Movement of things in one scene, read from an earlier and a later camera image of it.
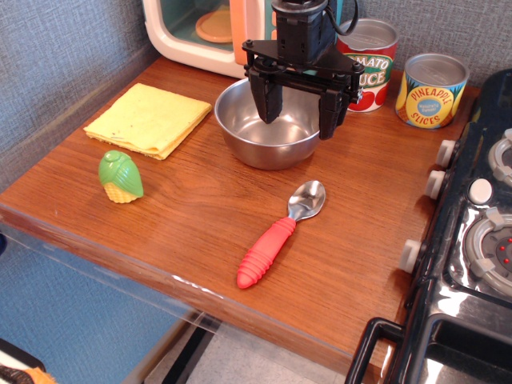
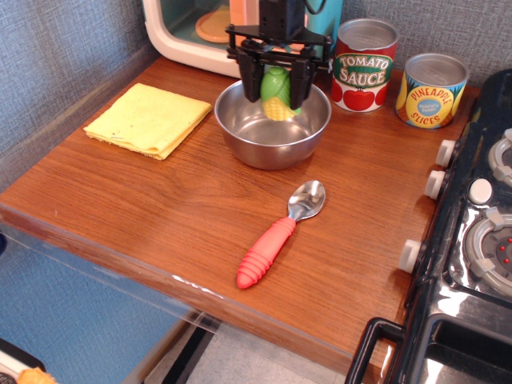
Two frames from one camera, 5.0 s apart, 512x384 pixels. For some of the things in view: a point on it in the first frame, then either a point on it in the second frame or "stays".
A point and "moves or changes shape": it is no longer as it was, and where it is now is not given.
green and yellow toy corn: (121, 177) moves or changes shape
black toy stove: (457, 327) stays
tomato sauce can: (372, 44) stays
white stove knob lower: (409, 255) stays
